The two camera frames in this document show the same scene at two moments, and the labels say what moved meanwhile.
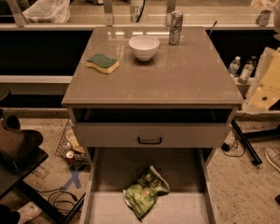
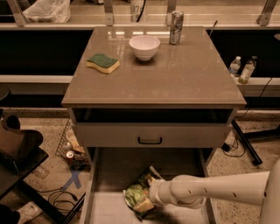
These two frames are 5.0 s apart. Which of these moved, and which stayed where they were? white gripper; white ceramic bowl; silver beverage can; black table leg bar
Moved: white gripper
Stayed: white ceramic bowl; silver beverage can; black table leg bar
